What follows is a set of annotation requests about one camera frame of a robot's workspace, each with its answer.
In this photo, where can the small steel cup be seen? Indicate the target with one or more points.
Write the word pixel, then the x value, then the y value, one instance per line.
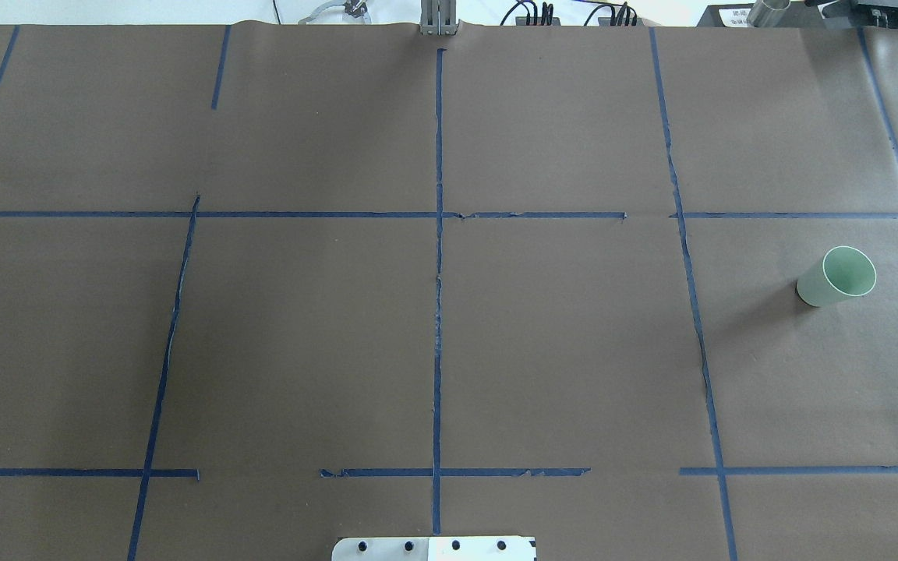
pixel 767 13

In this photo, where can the orange black connector block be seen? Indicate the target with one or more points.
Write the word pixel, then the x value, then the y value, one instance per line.
pixel 532 14
pixel 621 14

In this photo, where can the white pedestal column with base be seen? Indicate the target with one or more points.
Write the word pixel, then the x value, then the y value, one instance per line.
pixel 473 547

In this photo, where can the light green plastic cup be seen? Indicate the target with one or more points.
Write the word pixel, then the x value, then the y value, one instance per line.
pixel 842 274

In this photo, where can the aluminium frame post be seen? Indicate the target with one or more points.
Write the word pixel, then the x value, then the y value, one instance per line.
pixel 438 18

